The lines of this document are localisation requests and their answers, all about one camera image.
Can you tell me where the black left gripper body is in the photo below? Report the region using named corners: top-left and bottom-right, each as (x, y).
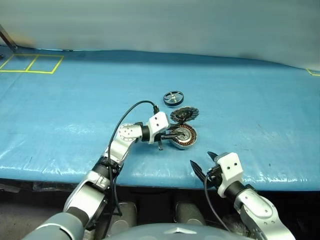
top-left (154, 129), bottom-right (168, 152)

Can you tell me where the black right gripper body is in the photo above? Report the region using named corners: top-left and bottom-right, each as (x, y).
top-left (206, 159), bottom-right (225, 188)

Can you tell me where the motor housing with copper windings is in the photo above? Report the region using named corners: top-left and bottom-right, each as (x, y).
top-left (167, 124), bottom-right (198, 151)

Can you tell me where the finned round motor lid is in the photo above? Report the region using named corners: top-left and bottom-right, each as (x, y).
top-left (170, 106), bottom-right (200, 124)

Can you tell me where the black spoked rotor ring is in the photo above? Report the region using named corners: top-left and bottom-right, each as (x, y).
top-left (163, 90), bottom-right (185, 108)

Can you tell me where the dark grey rounded shape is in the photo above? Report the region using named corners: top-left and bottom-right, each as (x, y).
top-left (174, 201), bottom-right (206, 226)
top-left (109, 201), bottom-right (138, 236)

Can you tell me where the grey robot torso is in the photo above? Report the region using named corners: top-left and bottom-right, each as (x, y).
top-left (101, 223), bottom-right (227, 240)

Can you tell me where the blue table cover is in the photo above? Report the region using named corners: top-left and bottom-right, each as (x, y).
top-left (0, 44), bottom-right (320, 192)

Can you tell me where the yellow tape double square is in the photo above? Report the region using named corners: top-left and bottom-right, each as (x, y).
top-left (0, 53), bottom-right (65, 75)

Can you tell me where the slanted metal bar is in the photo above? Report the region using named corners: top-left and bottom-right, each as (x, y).
top-left (0, 24), bottom-right (19, 51)

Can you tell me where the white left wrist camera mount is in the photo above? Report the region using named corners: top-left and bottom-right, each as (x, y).
top-left (145, 111), bottom-right (171, 145)

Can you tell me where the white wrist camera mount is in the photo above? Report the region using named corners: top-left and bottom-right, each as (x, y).
top-left (145, 111), bottom-right (171, 145)
top-left (216, 152), bottom-right (244, 198)

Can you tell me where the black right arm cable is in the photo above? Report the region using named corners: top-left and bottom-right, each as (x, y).
top-left (203, 173), bottom-right (232, 233)

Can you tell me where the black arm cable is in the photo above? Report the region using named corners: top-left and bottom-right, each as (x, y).
top-left (203, 173), bottom-right (232, 233)
top-left (103, 100), bottom-right (160, 238)

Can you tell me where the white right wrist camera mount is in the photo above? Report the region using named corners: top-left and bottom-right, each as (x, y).
top-left (216, 152), bottom-right (244, 198)

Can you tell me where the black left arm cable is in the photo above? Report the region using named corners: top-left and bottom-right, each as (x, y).
top-left (103, 100), bottom-right (160, 238)

